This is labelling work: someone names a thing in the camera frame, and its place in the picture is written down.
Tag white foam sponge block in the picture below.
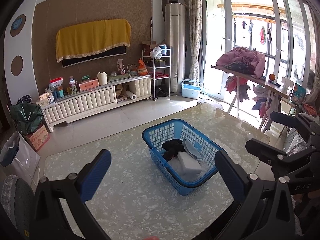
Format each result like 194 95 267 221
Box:
177 152 202 174

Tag light blue cloth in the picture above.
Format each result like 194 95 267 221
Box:
182 139 207 166

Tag blue plastic basket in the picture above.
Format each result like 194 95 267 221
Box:
142 119 222 196

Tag black plush toy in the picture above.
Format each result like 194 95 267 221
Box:
162 139 186 161

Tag white quilted cloth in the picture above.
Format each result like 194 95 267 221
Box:
168 157 210 182

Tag orange fruit on board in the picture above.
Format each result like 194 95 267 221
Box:
269 74 276 81

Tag white paper shopping bag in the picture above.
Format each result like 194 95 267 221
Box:
1 131 40 186

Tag pink clothes pile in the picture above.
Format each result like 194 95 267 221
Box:
216 47 266 79

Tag cardboard box with print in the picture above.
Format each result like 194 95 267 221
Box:
24 124 50 152

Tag light blue storage box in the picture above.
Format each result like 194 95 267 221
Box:
181 79 203 99

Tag green plastic bag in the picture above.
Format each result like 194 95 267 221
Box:
9 102 43 135

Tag pink drawer box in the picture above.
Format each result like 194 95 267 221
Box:
79 79 99 91

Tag white metal shelf rack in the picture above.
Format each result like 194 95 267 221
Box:
142 45 171 101

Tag paper towel roll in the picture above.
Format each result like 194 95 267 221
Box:
126 90 137 100

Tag white tufted TV cabinet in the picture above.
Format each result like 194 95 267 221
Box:
41 75 151 133

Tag orange bag on cabinet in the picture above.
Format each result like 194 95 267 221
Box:
137 59 148 76

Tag cream plastic canister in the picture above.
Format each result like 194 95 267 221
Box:
97 72 108 86

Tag silver standing air conditioner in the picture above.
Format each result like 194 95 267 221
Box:
165 3 186 94

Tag patterned beige curtain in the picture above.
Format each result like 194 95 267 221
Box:
187 0 202 81

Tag yellow TV cover cloth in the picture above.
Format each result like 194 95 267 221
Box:
55 19 131 63

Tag wall mounted television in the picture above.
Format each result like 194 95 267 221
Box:
61 46 127 68

